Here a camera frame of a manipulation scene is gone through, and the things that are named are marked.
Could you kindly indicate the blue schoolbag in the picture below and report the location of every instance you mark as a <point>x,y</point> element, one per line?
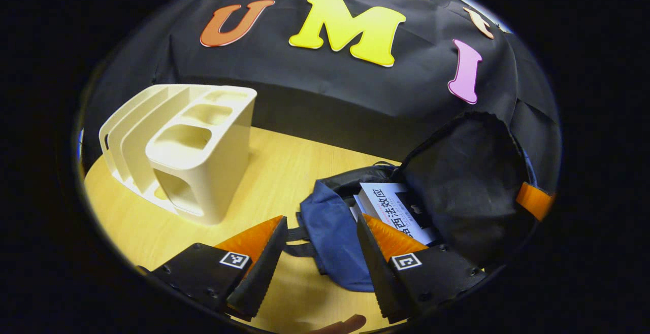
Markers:
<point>330,237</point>

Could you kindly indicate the black backdrop cloth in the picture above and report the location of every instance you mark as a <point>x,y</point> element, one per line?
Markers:
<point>355,95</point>

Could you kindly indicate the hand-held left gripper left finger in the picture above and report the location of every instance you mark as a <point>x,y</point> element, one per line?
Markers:
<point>261,268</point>

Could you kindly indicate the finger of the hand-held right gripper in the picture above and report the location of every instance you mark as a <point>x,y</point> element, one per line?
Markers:
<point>533,201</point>

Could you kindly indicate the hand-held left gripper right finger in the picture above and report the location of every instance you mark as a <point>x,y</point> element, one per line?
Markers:
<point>386,278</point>

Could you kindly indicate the cream plastic bookshelf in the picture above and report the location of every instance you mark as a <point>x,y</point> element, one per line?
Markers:
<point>203,171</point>

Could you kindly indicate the blue grey book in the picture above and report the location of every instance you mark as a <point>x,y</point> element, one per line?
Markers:
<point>401,212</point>

